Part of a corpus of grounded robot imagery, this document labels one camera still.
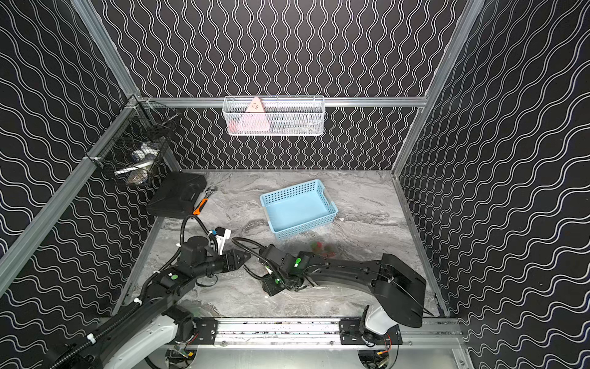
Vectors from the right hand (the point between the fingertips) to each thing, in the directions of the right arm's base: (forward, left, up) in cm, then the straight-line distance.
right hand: (267, 285), depth 78 cm
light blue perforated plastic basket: (+37, -10, -6) cm, 39 cm away
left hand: (+8, +7, +8) cm, 13 cm away
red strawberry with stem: (+17, -18, -4) cm, 25 cm away
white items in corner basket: (+38, +48, +24) cm, 65 cm away
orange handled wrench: (+45, +33, -4) cm, 56 cm away
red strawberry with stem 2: (+15, -23, -4) cm, 27 cm away
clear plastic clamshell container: (+17, -20, -5) cm, 26 cm away
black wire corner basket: (+47, +56, +23) cm, 77 cm away
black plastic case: (+39, +45, +1) cm, 59 cm away
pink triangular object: (+53, +7, +31) cm, 62 cm away
